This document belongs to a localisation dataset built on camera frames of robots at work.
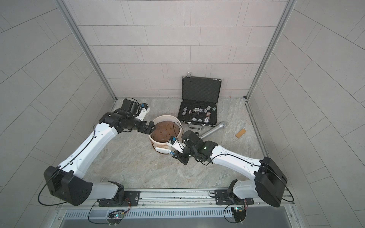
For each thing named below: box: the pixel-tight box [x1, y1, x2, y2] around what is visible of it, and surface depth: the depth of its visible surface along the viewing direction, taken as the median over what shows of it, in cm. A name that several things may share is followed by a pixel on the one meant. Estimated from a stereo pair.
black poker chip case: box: [177, 71, 222, 130], surface depth 107 cm
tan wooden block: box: [235, 128, 247, 139], surface depth 98 cm
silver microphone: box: [199, 121, 227, 140], surface depth 98 cm
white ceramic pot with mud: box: [148, 114, 183, 149], surface depth 87 cm
